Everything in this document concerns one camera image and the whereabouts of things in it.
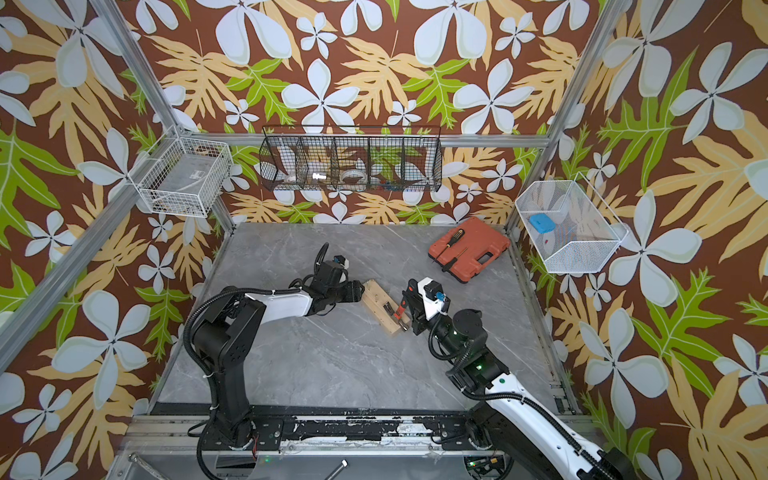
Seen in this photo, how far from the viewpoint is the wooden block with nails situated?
91 centimetres

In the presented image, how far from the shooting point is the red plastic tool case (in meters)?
1.03

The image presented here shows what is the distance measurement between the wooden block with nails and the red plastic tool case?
243 millimetres
